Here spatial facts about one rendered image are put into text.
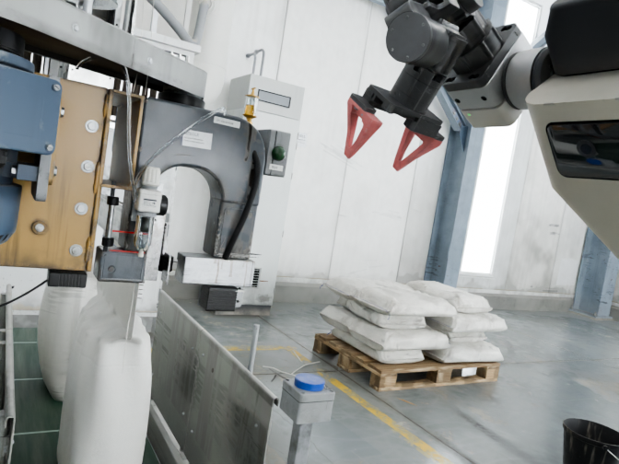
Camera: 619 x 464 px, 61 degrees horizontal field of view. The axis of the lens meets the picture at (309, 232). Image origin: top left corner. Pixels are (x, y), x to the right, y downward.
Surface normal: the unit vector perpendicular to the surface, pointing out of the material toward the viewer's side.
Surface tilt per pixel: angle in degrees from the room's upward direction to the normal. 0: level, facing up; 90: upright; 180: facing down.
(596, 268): 90
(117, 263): 90
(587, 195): 130
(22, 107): 90
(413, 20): 100
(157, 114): 90
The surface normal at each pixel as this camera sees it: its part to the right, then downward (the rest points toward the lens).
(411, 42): -0.58, 0.15
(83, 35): 0.92, 0.17
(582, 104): -0.76, 0.56
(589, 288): -0.86, -0.10
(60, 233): 0.49, 0.15
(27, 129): 0.80, 0.17
